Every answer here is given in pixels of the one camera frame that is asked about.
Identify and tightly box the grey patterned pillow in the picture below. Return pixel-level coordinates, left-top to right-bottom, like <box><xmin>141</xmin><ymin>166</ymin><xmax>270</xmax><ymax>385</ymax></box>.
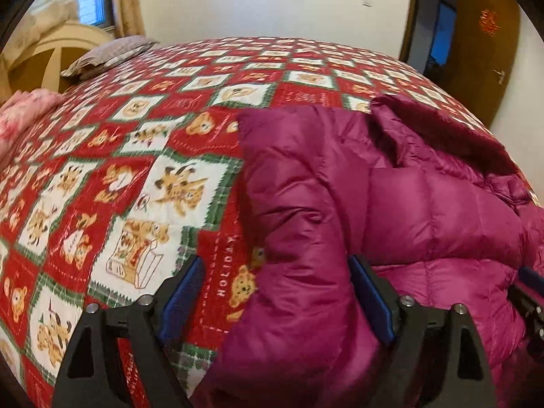
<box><xmin>59</xmin><ymin>36</ymin><xmax>160</xmax><ymax>80</ymax></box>

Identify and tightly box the brown wooden door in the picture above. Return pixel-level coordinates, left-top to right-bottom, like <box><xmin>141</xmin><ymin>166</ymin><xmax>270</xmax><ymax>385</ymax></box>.
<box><xmin>432</xmin><ymin>0</ymin><xmax>522</xmax><ymax>127</ymax></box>

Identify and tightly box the red door decoration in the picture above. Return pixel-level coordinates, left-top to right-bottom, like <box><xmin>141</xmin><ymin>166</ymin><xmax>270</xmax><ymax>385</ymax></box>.
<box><xmin>478</xmin><ymin>8</ymin><xmax>500</xmax><ymax>37</ymax></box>

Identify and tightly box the beige headboard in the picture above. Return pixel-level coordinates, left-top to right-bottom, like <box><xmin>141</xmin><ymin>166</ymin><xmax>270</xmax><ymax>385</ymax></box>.
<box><xmin>0</xmin><ymin>21</ymin><xmax>114</xmax><ymax>94</ymax></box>

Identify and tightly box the beige curtain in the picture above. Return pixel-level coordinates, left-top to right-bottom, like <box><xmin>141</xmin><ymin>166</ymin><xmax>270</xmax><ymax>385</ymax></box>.
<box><xmin>3</xmin><ymin>1</ymin><xmax>82</xmax><ymax>58</ymax></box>
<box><xmin>112</xmin><ymin>0</ymin><xmax>148</xmax><ymax>39</ymax></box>

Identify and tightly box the red bear printed blanket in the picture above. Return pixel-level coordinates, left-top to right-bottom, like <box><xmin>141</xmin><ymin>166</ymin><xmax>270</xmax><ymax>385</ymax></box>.
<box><xmin>0</xmin><ymin>36</ymin><xmax>540</xmax><ymax>408</ymax></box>

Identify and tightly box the pink floral quilt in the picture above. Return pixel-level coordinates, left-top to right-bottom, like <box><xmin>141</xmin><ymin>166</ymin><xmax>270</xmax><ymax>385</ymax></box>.
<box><xmin>0</xmin><ymin>88</ymin><xmax>67</xmax><ymax>167</ymax></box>

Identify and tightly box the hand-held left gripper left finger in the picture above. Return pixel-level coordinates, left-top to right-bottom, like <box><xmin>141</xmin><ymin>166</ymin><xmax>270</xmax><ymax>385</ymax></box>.
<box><xmin>51</xmin><ymin>254</ymin><xmax>206</xmax><ymax>408</ymax></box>

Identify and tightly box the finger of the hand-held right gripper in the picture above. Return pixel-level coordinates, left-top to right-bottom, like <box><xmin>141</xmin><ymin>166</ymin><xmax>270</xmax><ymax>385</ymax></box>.
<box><xmin>508</xmin><ymin>266</ymin><xmax>544</xmax><ymax>353</ymax></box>

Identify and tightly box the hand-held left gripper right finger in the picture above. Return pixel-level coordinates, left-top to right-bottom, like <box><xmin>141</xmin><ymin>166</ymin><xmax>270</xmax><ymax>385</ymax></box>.
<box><xmin>350</xmin><ymin>255</ymin><xmax>499</xmax><ymax>408</ymax></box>

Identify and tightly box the magenta down jacket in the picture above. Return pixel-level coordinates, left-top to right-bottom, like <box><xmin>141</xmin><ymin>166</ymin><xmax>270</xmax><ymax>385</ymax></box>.
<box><xmin>191</xmin><ymin>93</ymin><xmax>544</xmax><ymax>408</ymax></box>

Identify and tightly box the dark door frame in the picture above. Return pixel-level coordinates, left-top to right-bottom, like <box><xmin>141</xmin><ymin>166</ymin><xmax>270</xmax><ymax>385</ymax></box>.
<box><xmin>398</xmin><ymin>0</ymin><xmax>421</xmax><ymax>63</ymax></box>

